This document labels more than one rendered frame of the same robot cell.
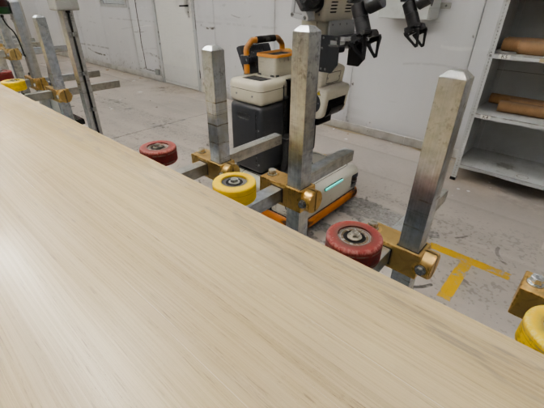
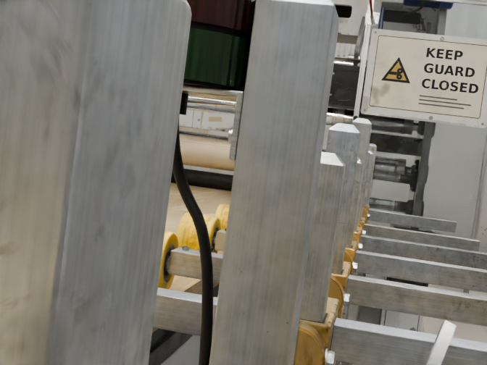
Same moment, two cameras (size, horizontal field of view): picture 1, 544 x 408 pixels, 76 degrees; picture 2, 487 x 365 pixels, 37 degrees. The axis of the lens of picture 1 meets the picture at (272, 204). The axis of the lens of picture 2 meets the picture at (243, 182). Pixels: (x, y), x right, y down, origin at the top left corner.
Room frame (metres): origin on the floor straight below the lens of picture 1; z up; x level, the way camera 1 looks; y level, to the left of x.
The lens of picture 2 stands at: (1.46, 0.79, 1.10)
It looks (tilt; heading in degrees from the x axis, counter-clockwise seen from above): 3 degrees down; 59
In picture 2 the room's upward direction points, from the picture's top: 7 degrees clockwise
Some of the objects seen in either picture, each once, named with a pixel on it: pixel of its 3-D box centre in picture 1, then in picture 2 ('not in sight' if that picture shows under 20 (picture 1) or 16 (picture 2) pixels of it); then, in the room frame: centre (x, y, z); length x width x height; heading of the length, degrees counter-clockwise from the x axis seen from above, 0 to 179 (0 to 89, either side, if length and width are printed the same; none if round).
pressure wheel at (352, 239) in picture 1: (350, 264); not in sight; (0.40, -0.12, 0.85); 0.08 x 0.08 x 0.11
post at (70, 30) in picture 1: (83, 81); not in sight; (1.31, 0.68, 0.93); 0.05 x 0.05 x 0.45; 49
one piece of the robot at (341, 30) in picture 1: (342, 45); not in sight; (1.84, -0.33, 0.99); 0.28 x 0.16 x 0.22; 138
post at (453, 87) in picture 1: (418, 222); not in sight; (0.49, -0.24, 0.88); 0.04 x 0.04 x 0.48; 49
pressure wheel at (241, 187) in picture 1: (235, 206); not in sight; (0.57, 0.07, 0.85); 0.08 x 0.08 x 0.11
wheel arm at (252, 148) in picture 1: (226, 159); not in sight; (0.88, 0.13, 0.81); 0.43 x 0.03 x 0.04; 139
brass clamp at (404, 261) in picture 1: (397, 250); not in sight; (0.50, -0.23, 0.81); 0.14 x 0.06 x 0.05; 49
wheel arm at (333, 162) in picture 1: (299, 181); not in sight; (0.72, -0.06, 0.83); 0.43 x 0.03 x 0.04; 139
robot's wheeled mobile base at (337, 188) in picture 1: (290, 180); not in sight; (2.03, -0.12, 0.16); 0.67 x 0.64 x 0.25; 48
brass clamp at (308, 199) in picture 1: (290, 191); not in sight; (0.67, -0.04, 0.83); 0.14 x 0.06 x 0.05; 49
